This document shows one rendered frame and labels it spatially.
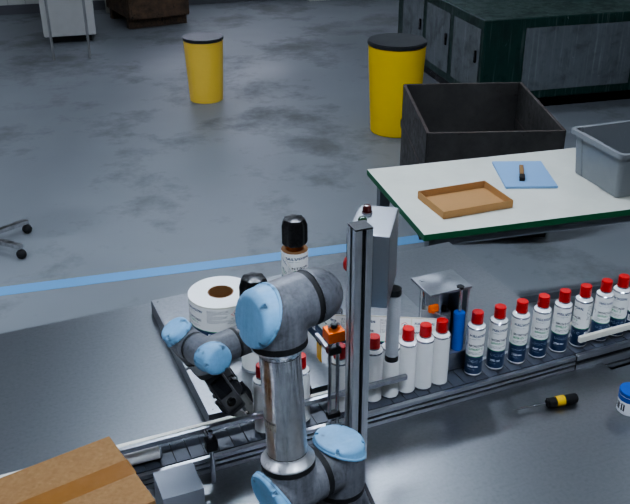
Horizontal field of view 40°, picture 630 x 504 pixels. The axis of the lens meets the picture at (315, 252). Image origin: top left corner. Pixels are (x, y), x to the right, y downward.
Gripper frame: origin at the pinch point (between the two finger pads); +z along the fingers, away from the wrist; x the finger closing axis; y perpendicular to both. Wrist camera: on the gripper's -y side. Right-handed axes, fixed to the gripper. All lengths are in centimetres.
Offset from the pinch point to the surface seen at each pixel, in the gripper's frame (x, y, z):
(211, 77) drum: -99, 554, 136
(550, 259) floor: -166, 184, 204
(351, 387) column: -25.3, -15.6, -0.8
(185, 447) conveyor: 17.8, 1.1, -4.0
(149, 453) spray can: 24.4, -1.9, -12.1
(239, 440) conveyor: 6.0, -1.8, 2.8
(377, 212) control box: -56, -5, -30
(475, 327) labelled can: -63, -1, 24
